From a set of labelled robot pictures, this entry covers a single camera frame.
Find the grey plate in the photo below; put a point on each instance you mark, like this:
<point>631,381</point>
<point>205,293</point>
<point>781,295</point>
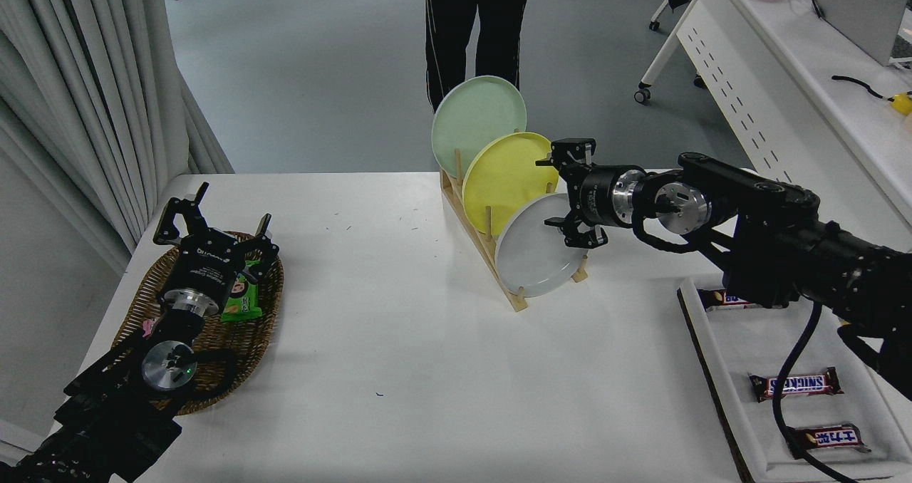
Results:
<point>531,262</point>

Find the green snack packet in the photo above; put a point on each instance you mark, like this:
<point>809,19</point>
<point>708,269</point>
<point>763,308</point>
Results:
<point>241,305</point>

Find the pale green plate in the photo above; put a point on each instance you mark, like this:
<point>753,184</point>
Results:
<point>470,120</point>

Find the white tray with brown edge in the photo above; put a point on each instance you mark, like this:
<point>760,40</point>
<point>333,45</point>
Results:
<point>741,344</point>

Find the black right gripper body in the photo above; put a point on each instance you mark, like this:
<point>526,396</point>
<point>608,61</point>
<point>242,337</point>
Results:
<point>595,196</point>

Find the wooden plate rack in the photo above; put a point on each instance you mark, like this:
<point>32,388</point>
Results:
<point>514,299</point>

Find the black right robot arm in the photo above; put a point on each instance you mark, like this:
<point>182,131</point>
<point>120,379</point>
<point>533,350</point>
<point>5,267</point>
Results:
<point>784,241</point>

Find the Snickers bar with Chinese print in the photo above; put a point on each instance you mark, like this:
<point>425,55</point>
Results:
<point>833,439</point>
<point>719,299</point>

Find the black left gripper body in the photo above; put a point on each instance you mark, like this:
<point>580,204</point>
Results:
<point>206,266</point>

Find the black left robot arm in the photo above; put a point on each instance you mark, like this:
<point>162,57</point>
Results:
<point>107,412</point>

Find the small pink wrapper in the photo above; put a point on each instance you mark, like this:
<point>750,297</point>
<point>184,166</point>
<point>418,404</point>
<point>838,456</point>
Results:
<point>148,326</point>

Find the grey curtain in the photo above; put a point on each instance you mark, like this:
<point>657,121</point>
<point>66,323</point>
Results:
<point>71,77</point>

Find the brown wicker basket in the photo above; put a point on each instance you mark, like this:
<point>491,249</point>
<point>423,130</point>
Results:
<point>249,337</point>

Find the yellow plate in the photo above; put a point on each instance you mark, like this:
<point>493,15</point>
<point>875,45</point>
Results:
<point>502,180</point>

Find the yellow plug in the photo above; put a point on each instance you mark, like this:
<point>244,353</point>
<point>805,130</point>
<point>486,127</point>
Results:
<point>903,104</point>

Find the Snickers bar with Latin print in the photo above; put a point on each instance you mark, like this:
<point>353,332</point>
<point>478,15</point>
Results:
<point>816,383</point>

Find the grey box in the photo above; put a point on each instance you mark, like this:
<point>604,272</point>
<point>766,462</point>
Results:
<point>862,13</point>

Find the white desk with slotted panel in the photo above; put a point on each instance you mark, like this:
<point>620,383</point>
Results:
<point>784,55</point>

